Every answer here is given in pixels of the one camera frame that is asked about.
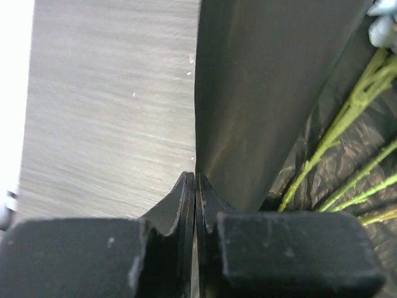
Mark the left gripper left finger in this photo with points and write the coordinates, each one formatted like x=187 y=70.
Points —
x=168 y=254

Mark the artificial flower bouquet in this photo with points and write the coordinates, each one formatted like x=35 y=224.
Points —
x=345 y=157

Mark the black wrapping paper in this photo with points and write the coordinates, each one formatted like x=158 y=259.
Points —
x=270 y=78

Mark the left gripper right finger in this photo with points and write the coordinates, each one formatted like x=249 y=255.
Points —
x=215 y=249

